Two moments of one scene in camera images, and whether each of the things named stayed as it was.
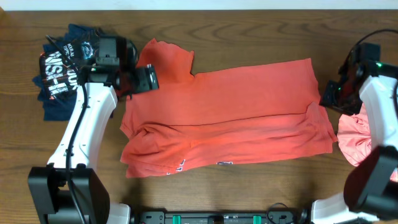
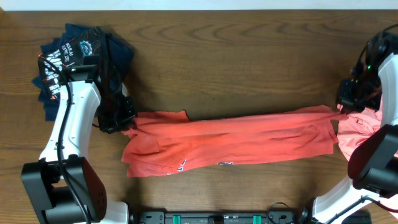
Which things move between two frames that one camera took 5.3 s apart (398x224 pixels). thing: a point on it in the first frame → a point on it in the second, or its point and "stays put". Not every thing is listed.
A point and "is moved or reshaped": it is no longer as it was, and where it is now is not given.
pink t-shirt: [354, 137] stays put
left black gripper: [143, 84] → [127, 120]
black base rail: [272, 217] stays put
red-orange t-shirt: [225, 115] is moved or reshaped
